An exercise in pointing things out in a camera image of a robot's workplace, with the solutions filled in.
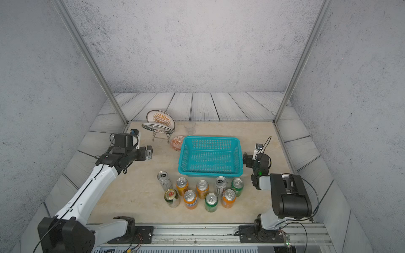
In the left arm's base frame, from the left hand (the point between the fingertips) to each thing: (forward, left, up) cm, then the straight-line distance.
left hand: (146, 149), depth 82 cm
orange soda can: (-16, -19, -9) cm, 26 cm away
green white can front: (-22, -14, -9) cm, 28 cm away
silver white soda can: (-14, -10, -7) cm, 19 cm away
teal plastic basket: (+7, -37, -19) cm, 42 cm away
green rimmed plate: (+19, -1, -4) cm, 20 cm away
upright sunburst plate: (+28, -2, -4) cm, 29 cm away
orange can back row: (-23, -41, -9) cm, 48 cm away
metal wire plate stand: (+22, -6, -15) cm, 27 cm away
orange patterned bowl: (+17, -11, -16) cm, 26 cm away
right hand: (+4, -59, -11) cm, 61 cm away
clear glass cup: (+26, -21, -12) cm, 35 cm away
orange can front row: (-17, -29, -9) cm, 35 cm away
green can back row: (-24, -33, -8) cm, 42 cm away
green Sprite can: (-17, -46, -9) cm, 49 cm away
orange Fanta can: (-23, -23, -9) cm, 34 cm away
